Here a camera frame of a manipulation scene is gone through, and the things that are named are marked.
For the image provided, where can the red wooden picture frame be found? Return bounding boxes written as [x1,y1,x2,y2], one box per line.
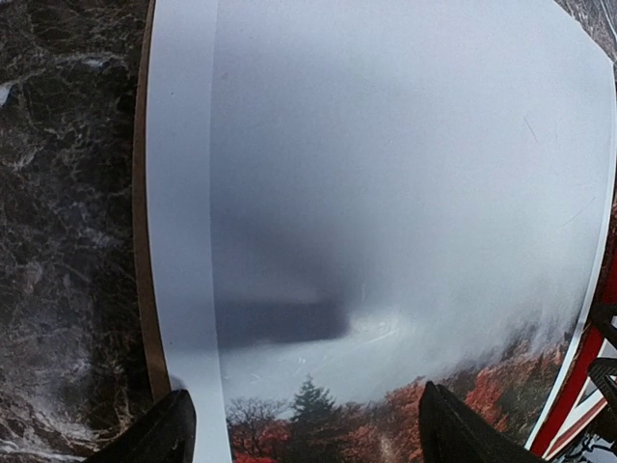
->
[529,192,617,459]

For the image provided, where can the autumn forest photo print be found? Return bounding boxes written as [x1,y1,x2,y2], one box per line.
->
[146,1,616,462]

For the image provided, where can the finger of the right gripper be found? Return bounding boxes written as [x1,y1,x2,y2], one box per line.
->
[587,303,616,410]

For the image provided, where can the brown cardboard backing board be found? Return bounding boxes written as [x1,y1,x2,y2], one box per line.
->
[132,1,172,402]

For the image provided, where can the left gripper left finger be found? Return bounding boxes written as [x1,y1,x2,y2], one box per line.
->
[84,390,197,463]

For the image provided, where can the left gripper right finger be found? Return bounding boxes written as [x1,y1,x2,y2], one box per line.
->
[418,381,542,463]

